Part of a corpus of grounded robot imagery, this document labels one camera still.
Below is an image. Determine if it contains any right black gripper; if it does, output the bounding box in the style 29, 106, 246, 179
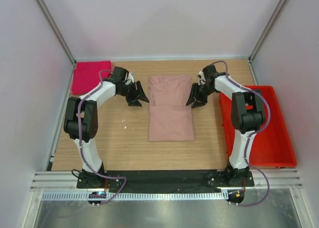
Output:
186, 83, 216, 109

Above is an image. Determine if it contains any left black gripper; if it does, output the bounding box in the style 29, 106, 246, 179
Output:
118, 81, 149, 107

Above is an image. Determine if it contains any dusty pink t shirt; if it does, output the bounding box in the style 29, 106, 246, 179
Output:
149, 75, 195, 142

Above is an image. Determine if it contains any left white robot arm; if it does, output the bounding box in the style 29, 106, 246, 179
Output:
63, 66, 149, 188

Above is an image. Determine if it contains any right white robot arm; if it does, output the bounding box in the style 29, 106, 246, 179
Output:
186, 63, 270, 186

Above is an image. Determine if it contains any folded magenta t shirt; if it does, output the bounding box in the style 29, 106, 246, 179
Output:
71, 60, 113, 96

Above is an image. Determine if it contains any red plastic bin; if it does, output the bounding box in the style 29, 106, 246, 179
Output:
219, 86, 297, 168

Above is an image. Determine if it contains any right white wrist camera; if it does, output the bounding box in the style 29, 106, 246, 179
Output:
198, 71, 205, 80

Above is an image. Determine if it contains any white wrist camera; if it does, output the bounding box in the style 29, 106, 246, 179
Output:
198, 71, 205, 80
127, 72, 135, 82

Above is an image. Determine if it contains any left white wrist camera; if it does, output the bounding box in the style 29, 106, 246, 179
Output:
127, 72, 135, 82

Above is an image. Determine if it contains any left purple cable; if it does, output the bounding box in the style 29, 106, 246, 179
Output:
77, 69, 127, 206

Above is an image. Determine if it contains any purple cable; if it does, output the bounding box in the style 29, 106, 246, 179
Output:
77, 69, 127, 206
209, 60, 271, 208

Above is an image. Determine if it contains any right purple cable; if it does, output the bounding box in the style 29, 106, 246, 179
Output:
209, 60, 271, 208

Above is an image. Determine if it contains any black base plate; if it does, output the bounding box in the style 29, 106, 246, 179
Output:
71, 169, 255, 194

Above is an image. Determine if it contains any white slotted cable duct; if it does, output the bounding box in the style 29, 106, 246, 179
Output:
42, 191, 228, 201

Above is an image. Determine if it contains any aluminium rail profile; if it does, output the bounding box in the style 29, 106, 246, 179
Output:
29, 170, 80, 192

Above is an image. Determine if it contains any right aluminium frame post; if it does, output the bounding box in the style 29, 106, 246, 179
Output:
248, 0, 289, 64

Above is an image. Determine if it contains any aluminium frame post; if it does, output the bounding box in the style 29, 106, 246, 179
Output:
35, 0, 76, 66
248, 0, 289, 64

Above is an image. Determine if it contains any left aluminium frame post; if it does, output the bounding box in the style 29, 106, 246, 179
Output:
35, 0, 76, 66

